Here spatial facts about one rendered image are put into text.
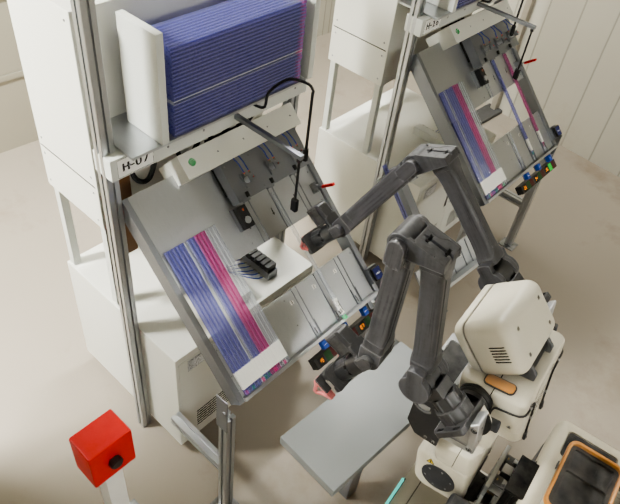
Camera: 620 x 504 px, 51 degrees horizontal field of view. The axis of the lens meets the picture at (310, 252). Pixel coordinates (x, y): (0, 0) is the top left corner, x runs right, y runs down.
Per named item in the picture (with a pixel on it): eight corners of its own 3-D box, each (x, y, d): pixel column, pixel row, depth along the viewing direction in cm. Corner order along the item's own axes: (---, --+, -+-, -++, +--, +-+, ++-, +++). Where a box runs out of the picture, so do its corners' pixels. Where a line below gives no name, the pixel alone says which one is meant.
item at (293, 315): (368, 292, 239) (374, 291, 236) (237, 398, 201) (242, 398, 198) (345, 247, 236) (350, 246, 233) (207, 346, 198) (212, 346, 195)
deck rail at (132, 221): (235, 401, 203) (245, 401, 198) (230, 405, 202) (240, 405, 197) (120, 202, 192) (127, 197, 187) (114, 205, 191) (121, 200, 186)
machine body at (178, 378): (300, 357, 301) (314, 264, 258) (182, 453, 261) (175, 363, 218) (208, 281, 329) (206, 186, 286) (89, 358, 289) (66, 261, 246)
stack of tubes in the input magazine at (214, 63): (300, 80, 209) (308, -1, 190) (174, 138, 179) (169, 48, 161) (272, 65, 214) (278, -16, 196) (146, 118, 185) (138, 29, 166)
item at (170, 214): (318, 205, 235) (327, 202, 231) (175, 297, 197) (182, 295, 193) (276, 124, 230) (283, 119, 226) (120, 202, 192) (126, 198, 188)
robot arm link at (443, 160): (438, 147, 159) (456, 130, 165) (396, 161, 169) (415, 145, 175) (510, 296, 170) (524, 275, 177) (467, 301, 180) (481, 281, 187)
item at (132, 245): (140, 249, 222) (131, 168, 198) (127, 256, 219) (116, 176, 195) (138, 247, 223) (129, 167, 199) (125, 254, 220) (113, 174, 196)
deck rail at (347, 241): (369, 293, 242) (380, 291, 237) (365, 295, 241) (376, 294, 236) (279, 122, 231) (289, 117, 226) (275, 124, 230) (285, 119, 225)
